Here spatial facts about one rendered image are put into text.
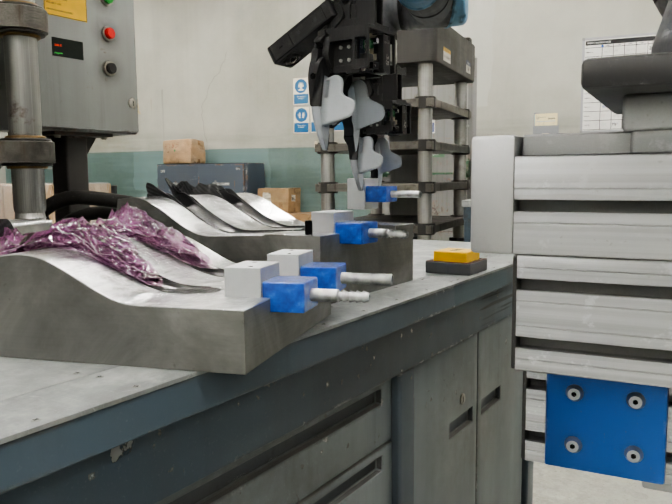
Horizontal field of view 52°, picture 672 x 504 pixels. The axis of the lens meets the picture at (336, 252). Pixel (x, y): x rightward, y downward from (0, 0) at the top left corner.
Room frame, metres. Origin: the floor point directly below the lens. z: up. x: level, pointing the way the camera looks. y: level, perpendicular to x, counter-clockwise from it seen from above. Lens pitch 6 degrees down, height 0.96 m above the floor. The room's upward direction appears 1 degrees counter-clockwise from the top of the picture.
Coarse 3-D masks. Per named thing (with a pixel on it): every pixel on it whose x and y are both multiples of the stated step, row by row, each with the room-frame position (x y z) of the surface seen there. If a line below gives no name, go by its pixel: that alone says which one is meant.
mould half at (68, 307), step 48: (192, 240) 0.85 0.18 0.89; (0, 288) 0.62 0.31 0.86; (48, 288) 0.61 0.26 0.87; (96, 288) 0.60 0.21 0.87; (144, 288) 0.64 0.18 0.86; (0, 336) 0.62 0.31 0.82; (48, 336) 0.61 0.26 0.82; (96, 336) 0.60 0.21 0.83; (144, 336) 0.58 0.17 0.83; (192, 336) 0.57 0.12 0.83; (240, 336) 0.56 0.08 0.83; (288, 336) 0.66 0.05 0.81
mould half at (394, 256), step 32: (192, 224) 1.00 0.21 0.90; (256, 224) 1.09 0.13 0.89; (288, 224) 1.14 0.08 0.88; (384, 224) 1.04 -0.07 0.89; (224, 256) 0.94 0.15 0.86; (256, 256) 0.91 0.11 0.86; (320, 256) 0.85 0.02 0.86; (352, 256) 0.92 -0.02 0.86; (384, 256) 0.99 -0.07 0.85; (352, 288) 0.92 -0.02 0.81
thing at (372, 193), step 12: (348, 180) 1.22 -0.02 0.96; (372, 180) 1.23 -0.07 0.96; (348, 192) 1.22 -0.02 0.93; (360, 192) 1.21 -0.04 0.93; (372, 192) 1.20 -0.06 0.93; (384, 192) 1.19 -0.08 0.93; (396, 192) 1.19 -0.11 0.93; (408, 192) 1.18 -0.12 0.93; (420, 192) 1.18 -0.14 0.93; (348, 204) 1.22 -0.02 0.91; (360, 204) 1.21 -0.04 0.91; (372, 204) 1.23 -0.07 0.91
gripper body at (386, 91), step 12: (396, 72) 1.18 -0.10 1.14; (372, 84) 1.21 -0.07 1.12; (384, 84) 1.19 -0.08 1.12; (396, 84) 1.18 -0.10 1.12; (372, 96) 1.21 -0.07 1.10; (384, 96) 1.19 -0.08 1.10; (396, 96) 1.18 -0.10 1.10; (384, 108) 1.17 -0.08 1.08; (396, 108) 1.20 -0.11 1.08; (408, 108) 1.22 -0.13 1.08; (384, 120) 1.19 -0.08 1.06; (396, 120) 1.21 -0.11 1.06; (408, 120) 1.22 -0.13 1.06; (372, 132) 1.20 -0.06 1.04; (384, 132) 1.19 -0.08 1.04; (396, 132) 1.21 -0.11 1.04; (408, 132) 1.22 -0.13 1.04
